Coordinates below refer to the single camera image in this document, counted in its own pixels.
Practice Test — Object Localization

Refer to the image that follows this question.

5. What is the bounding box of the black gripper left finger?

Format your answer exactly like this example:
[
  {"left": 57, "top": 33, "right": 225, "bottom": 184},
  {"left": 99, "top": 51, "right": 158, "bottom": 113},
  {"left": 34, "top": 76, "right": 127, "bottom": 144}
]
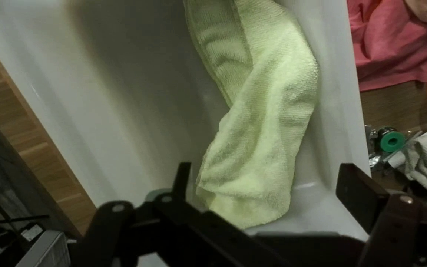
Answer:
[{"left": 69, "top": 162, "right": 293, "bottom": 267}]

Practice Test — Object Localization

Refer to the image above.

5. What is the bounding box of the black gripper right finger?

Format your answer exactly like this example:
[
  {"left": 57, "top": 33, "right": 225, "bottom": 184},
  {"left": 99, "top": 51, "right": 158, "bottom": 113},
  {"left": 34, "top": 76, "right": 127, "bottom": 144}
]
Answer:
[{"left": 333, "top": 162, "right": 427, "bottom": 267}]

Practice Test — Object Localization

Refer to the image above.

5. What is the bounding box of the light green towel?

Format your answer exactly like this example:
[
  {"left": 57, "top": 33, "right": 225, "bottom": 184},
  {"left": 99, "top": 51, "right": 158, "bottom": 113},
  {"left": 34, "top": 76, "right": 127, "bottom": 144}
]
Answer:
[{"left": 182, "top": 0, "right": 320, "bottom": 230}]

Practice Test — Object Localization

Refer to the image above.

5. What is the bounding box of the pink shirt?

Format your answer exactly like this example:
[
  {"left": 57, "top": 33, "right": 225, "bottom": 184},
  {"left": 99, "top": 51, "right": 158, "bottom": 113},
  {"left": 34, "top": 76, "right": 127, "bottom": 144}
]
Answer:
[{"left": 345, "top": 0, "right": 427, "bottom": 94}]

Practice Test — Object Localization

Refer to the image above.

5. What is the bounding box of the white plastic bin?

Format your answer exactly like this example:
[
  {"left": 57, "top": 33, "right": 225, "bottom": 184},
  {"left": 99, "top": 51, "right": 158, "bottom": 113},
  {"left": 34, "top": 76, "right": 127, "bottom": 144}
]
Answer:
[{"left": 0, "top": 0, "right": 373, "bottom": 243}]

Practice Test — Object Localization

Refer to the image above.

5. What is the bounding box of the green tape roll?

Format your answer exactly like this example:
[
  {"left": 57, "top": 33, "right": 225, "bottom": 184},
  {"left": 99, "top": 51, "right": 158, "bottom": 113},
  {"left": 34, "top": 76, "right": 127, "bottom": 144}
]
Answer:
[{"left": 378, "top": 131, "right": 406, "bottom": 156}]

